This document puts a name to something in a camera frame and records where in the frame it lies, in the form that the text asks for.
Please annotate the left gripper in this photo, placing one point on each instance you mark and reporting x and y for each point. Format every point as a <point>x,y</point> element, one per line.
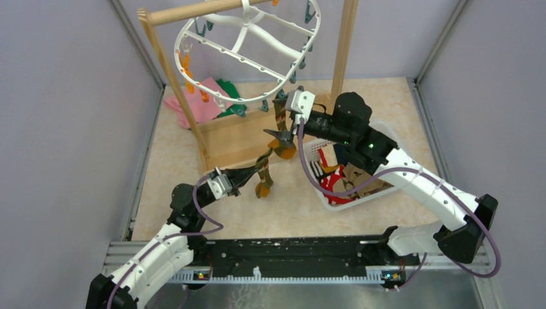
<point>239,177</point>

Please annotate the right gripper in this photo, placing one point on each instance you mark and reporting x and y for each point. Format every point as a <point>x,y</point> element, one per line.
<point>286,136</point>

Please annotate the olive striped sock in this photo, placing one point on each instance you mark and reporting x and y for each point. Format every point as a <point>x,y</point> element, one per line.
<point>262,189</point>
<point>280,149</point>

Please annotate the white oval clip hanger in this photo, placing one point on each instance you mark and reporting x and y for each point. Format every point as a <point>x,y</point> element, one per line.
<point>249,42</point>

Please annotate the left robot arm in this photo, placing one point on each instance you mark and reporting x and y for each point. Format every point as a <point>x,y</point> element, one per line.
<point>134,283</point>

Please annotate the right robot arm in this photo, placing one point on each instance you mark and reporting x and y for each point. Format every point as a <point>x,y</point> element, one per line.
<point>464,219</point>

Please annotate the wooden hanger rack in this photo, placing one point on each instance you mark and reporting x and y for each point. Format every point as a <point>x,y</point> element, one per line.
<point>225,142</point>

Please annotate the green cloth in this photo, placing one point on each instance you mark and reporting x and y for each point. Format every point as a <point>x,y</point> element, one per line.
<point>235,109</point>

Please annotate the navy blue sock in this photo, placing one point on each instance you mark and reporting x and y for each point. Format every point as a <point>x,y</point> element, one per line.
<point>340,154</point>

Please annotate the red white striped sock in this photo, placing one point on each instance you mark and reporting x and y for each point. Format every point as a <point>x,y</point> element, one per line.
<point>332,172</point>

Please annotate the pink cloth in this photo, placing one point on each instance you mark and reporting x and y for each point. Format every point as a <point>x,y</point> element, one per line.
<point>202,111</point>

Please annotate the white plastic laundry basket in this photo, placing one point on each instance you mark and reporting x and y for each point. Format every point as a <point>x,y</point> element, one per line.
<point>311,154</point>

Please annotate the argyle brown sock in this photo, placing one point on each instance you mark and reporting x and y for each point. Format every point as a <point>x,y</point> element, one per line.
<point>348,186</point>

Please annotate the tan ribbed sock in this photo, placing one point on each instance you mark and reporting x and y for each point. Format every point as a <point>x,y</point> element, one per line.
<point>358,177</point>

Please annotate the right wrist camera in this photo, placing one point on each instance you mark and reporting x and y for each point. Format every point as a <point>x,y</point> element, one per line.
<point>300,104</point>

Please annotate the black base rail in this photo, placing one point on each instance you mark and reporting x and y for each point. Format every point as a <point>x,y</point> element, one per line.
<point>306,259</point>

